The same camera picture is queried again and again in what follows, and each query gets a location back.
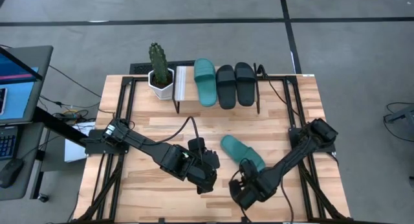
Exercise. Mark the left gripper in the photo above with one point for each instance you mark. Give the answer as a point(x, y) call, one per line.
point(203, 178)

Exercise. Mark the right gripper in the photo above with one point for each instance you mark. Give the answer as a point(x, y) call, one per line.
point(252, 193)

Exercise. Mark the teal rubber slide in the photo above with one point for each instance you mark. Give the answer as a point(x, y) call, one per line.
point(205, 88)
point(239, 151)

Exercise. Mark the black rubber slide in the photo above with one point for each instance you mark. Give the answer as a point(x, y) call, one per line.
point(226, 94)
point(244, 91)

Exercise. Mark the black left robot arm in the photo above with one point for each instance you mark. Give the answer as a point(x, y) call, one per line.
point(145, 143)

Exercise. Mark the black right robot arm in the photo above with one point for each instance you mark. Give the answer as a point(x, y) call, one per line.
point(291, 159)

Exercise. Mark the green cactus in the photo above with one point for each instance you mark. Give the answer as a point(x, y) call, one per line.
point(158, 63)

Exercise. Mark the white box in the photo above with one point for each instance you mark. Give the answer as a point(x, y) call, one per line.
point(72, 152)

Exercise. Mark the black desk support bar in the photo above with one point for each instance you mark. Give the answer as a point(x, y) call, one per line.
point(55, 125)

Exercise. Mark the black caster wheel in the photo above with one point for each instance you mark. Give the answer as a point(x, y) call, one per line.
point(43, 198)

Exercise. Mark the grey stand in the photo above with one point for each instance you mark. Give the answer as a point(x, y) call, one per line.
point(404, 115)

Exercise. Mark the grey computer desk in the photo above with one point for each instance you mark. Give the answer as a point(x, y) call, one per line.
point(29, 159)

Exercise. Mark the black computer mouse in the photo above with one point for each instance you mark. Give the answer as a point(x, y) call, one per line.
point(9, 172)

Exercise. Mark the backlit keyboard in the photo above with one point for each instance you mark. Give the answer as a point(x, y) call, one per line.
point(7, 143)

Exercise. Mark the grey monitor with blue screen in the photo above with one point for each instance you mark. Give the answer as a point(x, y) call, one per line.
point(19, 97)

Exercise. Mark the small black box mount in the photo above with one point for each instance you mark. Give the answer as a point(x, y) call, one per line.
point(244, 220)
point(161, 220)

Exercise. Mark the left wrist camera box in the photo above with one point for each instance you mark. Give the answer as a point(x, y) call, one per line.
point(197, 145)

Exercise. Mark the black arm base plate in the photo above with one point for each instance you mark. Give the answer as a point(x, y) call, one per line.
point(93, 148)
point(326, 146)

